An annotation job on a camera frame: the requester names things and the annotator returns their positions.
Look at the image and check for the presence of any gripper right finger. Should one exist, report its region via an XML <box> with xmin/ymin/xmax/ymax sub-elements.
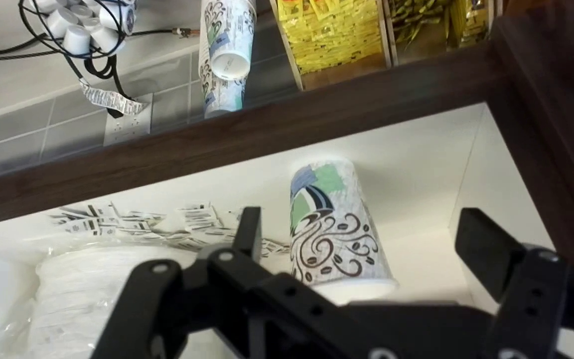
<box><xmin>454</xmin><ymin>208</ymin><xmax>574</xmax><ymax>359</ymax></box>

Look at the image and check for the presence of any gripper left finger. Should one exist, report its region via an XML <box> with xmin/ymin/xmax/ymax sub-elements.
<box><xmin>90</xmin><ymin>206</ymin><xmax>383</xmax><ymax>359</ymax></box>

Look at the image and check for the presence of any stack of printed paper cups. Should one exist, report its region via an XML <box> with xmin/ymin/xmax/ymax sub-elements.
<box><xmin>199</xmin><ymin>30</ymin><xmax>247</xmax><ymax>119</ymax></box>

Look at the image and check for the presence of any bagged stack of white plates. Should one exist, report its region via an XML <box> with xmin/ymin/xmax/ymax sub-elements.
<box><xmin>0</xmin><ymin>243</ymin><xmax>248</xmax><ymax>359</ymax></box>

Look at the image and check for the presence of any heap of white sachets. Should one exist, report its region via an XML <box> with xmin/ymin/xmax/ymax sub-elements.
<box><xmin>47</xmin><ymin>201</ymin><xmax>291</xmax><ymax>257</ymax></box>

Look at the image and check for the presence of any printed paper cup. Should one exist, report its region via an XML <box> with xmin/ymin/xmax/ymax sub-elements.
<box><xmin>288</xmin><ymin>159</ymin><xmax>400</xmax><ymax>306</ymax></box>
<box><xmin>202</xmin><ymin>0</ymin><xmax>258</xmax><ymax>81</ymax></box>

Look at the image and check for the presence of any wooden condiment organizer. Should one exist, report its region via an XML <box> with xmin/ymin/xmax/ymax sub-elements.
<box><xmin>269</xmin><ymin>0</ymin><xmax>506</xmax><ymax>92</ymax></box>

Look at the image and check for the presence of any heap of white coffee pods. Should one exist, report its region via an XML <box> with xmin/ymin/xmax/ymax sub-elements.
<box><xmin>32</xmin><ymin>0</ymin><xmax>137</xmax><ymax>56</ymax></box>

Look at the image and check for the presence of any row of yellow packets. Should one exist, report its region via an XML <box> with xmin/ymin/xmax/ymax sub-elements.
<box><xmin>276</xmin><ymin>0</ymin><xmax>386</xmax><ymax>75</ymax></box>

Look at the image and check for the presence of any white wall socket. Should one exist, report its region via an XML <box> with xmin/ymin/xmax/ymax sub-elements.
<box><xmin>103</xmin><ymin>93</ymin><xmax>154</xmax><ymax>147</ymax></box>

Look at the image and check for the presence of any white printed cable tag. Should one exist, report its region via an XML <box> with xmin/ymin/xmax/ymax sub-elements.
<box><xmin>79</xmin><ymin>79</ymin><xmax>149</xmax><ymax>116</ymax></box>

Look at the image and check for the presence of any black wire pod holder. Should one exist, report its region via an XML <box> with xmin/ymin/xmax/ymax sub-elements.
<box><xmin>18</xmin><ymin>0</ymin><xmax>139</xmax><ymax>81</ymax></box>

